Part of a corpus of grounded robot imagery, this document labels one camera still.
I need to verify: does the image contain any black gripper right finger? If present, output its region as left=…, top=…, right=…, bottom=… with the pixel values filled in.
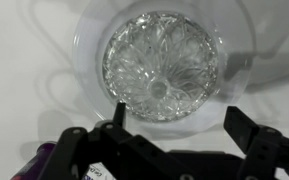
left=223, top=105, right=289, bottom=180

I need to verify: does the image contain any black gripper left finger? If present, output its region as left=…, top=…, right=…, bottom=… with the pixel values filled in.
left=37, top=101, right=172, bottom=180

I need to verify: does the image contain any cut crystal glass jar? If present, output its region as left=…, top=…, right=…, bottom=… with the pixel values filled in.
left=101, top=10, right=220, bottom=123

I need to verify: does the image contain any clear round glass lid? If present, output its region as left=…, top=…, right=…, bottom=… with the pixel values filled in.
left=71, top=0, right=256, bottom=136

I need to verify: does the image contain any purple bottle with red cap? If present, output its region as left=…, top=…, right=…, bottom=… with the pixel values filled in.
left=10, top=141, right=57, bottom=180

